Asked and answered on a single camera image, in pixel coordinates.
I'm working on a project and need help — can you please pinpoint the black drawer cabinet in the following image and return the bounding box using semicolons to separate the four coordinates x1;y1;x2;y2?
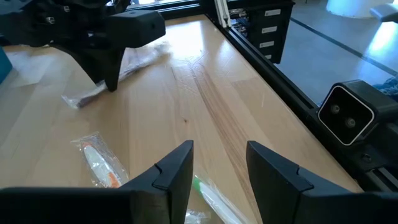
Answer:
229;0;295;65

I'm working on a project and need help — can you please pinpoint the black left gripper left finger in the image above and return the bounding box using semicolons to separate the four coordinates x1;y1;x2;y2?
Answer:
0;139;194;224

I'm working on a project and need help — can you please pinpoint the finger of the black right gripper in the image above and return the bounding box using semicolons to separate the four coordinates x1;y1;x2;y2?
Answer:
53;45;107;87
104;48;126;93

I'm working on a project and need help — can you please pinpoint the black table-level camera box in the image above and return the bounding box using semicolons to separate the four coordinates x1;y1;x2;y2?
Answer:
317;79;398;147

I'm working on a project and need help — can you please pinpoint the orange toothbrush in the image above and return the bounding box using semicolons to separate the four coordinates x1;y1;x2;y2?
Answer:
70;131;130;190

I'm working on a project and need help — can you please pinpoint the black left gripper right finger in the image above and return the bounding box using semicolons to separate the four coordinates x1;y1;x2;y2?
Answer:
246;140;398;224

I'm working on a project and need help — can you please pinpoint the purple toothbrush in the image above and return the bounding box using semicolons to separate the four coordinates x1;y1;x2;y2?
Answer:
61;42;171;110

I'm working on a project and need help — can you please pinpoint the silver tool set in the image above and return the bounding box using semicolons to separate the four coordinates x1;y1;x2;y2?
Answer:
229;8;249;29

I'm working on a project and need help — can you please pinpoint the green toothbrush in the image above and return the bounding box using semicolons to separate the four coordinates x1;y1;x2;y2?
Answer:
185;174;252;224

